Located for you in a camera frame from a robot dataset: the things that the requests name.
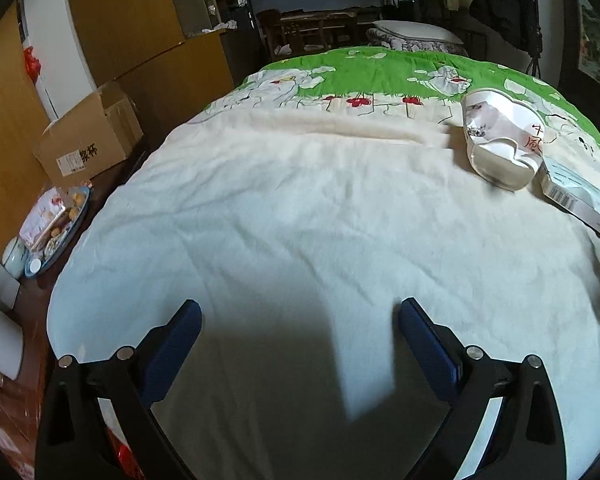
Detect white cloth on shelf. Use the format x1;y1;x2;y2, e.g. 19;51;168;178
200;4;239;36

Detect pink snack packet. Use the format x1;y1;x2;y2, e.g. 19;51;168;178
18;186;69;251

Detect wooden desk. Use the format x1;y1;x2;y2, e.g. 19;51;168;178
256;6;362;56

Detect white barcode box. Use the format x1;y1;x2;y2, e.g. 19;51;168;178
538;154;600;241

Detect blue snack plate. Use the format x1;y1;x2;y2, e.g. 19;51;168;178
23;186;92;279

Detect white painted ceramic bowl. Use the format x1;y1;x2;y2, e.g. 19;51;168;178
461;88;547;192

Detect wooden wardrobe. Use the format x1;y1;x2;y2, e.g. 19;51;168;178
62;0;237;128

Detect brown cardboard box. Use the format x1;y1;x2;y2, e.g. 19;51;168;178
32;81;145;191

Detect large white box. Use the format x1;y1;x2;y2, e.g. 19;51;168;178
0;292;26;381

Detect white lidded cup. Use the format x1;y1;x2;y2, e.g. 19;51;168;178
0;237;31;281

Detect green cartoon printed blanket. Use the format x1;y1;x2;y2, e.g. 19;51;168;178
46;46;600;480

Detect dark hanging jacket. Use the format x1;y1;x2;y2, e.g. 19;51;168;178
468;0;542;54

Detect white pillow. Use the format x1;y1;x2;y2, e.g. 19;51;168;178
366;19;470;57

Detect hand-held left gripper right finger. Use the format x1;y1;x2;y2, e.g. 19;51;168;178
399;297;566;480

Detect wooden door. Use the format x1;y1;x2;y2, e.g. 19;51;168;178
0;0;58;266

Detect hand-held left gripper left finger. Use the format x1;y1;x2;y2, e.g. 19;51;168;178
34;299;203;480

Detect red hanging ornament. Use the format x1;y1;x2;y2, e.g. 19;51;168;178
22;45;42;81

